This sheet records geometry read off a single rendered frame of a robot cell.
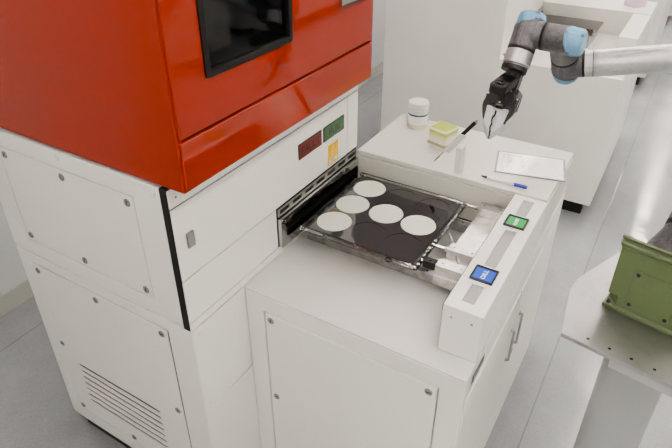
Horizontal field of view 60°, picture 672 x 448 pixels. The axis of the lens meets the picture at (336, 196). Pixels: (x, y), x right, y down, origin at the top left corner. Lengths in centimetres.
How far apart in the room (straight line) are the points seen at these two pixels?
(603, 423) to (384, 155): 100
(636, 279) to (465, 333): 46
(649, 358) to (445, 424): 50
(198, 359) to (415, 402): 55
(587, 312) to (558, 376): 100
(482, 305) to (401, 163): 68
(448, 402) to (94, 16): 111
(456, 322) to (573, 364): 136
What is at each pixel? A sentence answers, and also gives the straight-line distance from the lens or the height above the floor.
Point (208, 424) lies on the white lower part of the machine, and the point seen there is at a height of 47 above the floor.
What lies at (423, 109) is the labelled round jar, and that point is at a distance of 207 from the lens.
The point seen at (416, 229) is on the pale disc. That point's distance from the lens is 167.
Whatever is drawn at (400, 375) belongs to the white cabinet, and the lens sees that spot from 147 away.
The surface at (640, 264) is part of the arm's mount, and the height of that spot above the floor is 98.
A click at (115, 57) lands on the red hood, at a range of 122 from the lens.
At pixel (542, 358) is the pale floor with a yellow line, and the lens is 267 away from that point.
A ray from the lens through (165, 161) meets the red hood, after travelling 123.
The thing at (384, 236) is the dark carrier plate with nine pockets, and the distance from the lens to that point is 164.
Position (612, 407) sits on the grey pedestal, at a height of 53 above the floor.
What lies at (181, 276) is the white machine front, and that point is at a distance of 139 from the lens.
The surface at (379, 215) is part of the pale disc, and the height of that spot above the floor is 90.
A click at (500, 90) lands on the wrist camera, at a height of 128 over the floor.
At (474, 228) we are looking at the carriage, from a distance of 174.
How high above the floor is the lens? 185
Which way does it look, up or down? 31 degrees down
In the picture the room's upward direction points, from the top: straight up
